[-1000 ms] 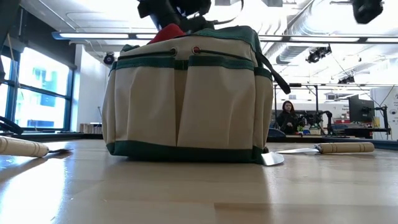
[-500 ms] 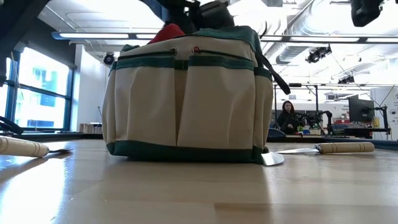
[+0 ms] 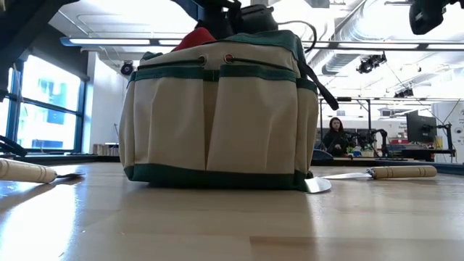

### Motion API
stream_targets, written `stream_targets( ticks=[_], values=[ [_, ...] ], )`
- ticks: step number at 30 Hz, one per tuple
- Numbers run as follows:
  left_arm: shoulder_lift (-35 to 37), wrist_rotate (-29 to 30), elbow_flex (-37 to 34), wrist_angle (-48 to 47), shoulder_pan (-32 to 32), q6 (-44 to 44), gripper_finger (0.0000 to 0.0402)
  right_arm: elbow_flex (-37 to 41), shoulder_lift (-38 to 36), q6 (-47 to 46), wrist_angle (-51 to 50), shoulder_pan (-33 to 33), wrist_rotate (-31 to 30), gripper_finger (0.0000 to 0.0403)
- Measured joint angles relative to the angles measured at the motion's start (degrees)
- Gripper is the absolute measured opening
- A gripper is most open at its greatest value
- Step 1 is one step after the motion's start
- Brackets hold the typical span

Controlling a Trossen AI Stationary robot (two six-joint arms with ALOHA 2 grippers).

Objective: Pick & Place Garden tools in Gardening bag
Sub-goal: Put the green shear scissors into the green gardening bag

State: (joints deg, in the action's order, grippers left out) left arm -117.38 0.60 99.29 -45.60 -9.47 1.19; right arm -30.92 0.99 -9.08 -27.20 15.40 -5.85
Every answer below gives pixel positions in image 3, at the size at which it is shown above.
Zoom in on wooden crate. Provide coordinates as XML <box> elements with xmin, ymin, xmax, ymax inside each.
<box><xmin>92</xmin><ymin>143</ymin><xmax>120</xmax><ymax>157</ymax></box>

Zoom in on black metal rig frame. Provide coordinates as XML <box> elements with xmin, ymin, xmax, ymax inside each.
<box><xmin>318</xmin><ymin>96</ymin><xmax>374</xmax><ymax>153</ymax></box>

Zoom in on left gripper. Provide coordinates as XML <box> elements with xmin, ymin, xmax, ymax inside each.
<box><xmin>195</xmin><ymin>0</ymin><xmax>244</xmax><ymax>40</ymax></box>

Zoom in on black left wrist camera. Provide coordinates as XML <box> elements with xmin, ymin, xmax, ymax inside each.
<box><xmin>241</xmin><ymin>3</ymin><xmax>280</xmax><ymax>36</ymax></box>

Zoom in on black ceiling spotlight cluster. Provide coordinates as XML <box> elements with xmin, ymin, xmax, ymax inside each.
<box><xmin>356</xmin><ymin>52</ymin><xmax>388</xmax><ymax>75</ymax></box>

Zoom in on dark-bladed weeder wooden handle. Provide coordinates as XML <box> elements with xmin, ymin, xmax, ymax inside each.
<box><xmin>0</xmin><ymin>157</ymin><xmax>86</xmax><ymax>185</ymax></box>

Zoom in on blue framed window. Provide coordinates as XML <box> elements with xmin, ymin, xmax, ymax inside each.
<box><xmin>0</xmin><ymin>54</ymin><xmax>86</xmax><ymax>153</ymax></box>

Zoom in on silver ventilation duct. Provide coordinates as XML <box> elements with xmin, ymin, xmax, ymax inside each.
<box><xmin>318</xmin><ymin>0</ymin><xmax>389</xmax><ymax>75</ymax></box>

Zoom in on black computer monitor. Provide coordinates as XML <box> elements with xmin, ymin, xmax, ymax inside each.
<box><xmin>405</xmin><ymin>109</ymin><xmax>439</xmax><ymax>144</ymax></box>

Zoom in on seated person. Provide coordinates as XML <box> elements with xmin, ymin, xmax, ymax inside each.
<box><xmin>321</xmin><ymin>116</ymin><xmax>351</xmax><ymax>157</ymax></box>

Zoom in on beige green canvas gardening bag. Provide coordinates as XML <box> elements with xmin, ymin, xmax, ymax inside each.
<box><xmin>118</xmin><ymin>29</ymin><xmax>340</xmax><ymax>192</ymax></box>

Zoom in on white cabinet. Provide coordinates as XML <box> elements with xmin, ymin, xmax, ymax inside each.
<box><xmin>431</xmin><ymin>101</ymin><xmax>464</xmax><ymax>164</ymax></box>

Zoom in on red gardening gloves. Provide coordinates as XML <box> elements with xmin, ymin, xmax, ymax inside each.
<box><xmin>172</xmin><ymin>27</ymin><xmax>218</xmax><ymax>52</ymax></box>

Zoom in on narrow trowel wooden handle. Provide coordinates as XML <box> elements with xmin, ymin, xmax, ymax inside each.
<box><xmin>303</xmin><ymin>170</ymin><xmax>333</xmax><ymax>194</ymax></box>

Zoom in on dark chair back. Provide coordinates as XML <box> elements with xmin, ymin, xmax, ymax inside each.
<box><xmin>311</xmin><ymin>149</ymin><xmax>334</xmax><ymax>162</ymax></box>

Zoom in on long ceiling light strip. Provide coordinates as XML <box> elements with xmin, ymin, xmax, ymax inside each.
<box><xmin>302</xmin><ymin>41</ymin><xmax>464</xmax><ymax>51</ymax></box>
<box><xmin>60</xmin><ymin>36</ymin><xmax>182</xmax><ymax>48</ymax></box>

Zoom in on wide trowel wooden handle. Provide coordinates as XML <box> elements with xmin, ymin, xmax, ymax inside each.
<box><xmin>321</xmin><ymin>165</ymin><xmax>439</xmax><ymax>181</ymax></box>

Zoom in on small black ceiling device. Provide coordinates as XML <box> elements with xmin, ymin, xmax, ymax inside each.
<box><xmin>393</xmin><ymin>86</ymin><xmax>415</xmax><ymax>99</ymax></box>

